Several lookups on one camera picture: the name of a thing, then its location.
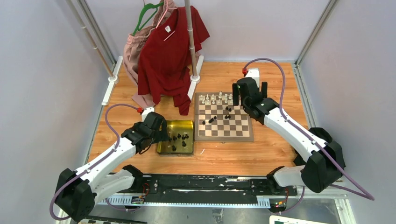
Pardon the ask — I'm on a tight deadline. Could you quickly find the gold metal tray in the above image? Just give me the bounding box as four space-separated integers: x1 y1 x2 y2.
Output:
156 120 194 156

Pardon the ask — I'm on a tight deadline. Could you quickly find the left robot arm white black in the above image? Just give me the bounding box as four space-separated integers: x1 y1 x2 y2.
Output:
50 112 169 222

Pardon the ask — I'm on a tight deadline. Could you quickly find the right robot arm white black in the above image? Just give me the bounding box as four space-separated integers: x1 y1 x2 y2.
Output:
232 77 345 195

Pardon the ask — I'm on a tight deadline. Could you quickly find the wooden chess board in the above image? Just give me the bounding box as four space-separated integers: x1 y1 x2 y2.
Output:
194 92 254 142

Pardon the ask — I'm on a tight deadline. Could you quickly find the white chess piece row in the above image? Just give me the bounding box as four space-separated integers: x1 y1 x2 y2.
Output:
196 91 233 105

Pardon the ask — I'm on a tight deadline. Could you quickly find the red t-shirt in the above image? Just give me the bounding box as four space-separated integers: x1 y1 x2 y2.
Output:
137 7 191 116

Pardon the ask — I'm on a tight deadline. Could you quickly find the pink garment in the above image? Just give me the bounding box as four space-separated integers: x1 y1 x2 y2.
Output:
123 0 177 112

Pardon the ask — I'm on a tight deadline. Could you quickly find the green clothes hanger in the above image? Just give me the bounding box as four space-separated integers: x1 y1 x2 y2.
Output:
131 1 164 36

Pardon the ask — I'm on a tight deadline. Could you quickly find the black mounting rail base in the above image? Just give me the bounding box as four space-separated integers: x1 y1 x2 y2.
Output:
121 174 297 206

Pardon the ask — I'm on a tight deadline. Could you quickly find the white clothes rack frame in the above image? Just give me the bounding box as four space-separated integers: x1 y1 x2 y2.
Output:
66 0 204 106

